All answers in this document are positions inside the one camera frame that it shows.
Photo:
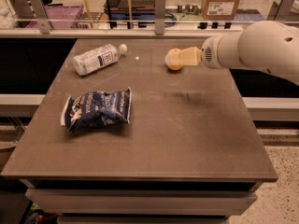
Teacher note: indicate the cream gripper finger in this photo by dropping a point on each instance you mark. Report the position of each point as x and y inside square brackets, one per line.
[189, 56]

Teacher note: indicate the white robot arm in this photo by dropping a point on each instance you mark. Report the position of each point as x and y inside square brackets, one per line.
[267, 46]

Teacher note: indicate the blue chip bag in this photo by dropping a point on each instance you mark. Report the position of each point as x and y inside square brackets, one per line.
[96, 109]

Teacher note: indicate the right metal railing post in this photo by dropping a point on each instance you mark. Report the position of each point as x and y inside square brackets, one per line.
[285, 11]

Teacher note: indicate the orange and blue cart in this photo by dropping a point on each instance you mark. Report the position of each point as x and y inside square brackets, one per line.
[129, 10]

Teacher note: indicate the clear plastic water bottle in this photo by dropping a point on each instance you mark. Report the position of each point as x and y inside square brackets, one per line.
[95, 59]

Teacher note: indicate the orange fruit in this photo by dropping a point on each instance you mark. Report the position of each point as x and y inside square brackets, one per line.
[171, 60]

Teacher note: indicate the middle metal railing post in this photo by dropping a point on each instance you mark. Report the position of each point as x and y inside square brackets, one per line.
[159, 16]

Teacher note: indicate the metal railing post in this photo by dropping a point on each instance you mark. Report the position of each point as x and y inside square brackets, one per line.
[285, 11]
[41, 16]
[159, 16]

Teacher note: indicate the left metal railing post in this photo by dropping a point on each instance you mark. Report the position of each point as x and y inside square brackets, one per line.
[41, 16]

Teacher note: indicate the yellow pole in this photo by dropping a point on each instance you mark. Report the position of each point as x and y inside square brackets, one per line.
[86, 3]

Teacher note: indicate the glass railing panel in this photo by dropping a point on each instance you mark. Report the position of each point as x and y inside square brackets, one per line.
[241, 21]

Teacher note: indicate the cardboard box with label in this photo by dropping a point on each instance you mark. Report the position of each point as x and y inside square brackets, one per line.
[219, 9]

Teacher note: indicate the purple plastic crate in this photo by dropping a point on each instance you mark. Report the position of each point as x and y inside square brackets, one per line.
[64, 17]

